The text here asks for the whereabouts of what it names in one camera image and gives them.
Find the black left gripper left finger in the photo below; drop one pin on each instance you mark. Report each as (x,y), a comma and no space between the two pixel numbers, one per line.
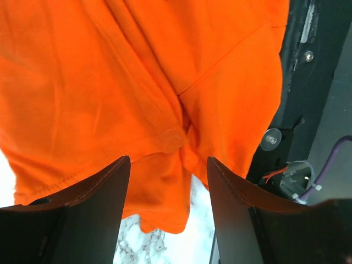
(79,224)

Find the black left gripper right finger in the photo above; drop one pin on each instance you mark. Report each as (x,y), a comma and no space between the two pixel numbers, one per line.
(255,226)

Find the orange t shirt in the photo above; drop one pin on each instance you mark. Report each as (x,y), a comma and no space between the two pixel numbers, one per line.
(167,83)

